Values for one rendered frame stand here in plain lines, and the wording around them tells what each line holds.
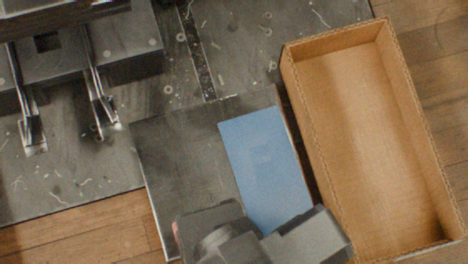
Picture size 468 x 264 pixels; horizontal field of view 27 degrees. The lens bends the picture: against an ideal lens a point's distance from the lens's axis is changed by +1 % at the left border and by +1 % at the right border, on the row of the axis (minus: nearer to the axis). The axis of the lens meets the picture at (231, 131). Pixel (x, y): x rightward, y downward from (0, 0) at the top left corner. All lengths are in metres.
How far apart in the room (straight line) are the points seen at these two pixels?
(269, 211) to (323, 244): 0.22
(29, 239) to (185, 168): 0.18
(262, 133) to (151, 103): 0.13
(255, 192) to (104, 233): 0.17
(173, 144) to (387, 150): 0.24
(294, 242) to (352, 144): 0.28
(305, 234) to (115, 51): 0.32
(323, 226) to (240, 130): 0.26
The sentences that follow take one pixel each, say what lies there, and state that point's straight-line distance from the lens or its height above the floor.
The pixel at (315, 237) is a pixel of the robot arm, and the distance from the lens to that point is 0.82.
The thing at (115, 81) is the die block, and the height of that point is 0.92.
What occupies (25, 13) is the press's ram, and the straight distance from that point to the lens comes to 0.83.
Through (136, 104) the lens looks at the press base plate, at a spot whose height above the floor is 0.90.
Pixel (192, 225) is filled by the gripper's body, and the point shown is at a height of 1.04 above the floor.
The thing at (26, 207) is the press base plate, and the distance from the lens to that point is 1.08.
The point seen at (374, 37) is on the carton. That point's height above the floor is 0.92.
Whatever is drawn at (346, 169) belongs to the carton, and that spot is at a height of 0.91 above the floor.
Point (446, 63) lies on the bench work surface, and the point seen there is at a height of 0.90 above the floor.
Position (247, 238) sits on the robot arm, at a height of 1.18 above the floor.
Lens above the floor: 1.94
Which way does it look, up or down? 75 degrees down
